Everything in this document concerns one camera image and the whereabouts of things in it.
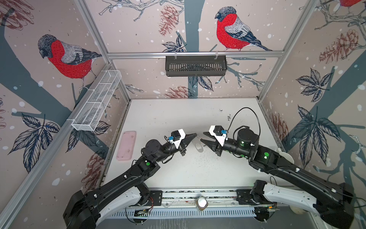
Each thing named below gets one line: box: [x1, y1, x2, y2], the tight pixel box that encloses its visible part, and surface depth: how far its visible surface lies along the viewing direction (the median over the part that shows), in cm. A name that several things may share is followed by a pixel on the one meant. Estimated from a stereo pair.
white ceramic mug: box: [276, 147, 295, 165], surface depth 79 cm
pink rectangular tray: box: [116, 130, 137, 161], surface depth 97 cm
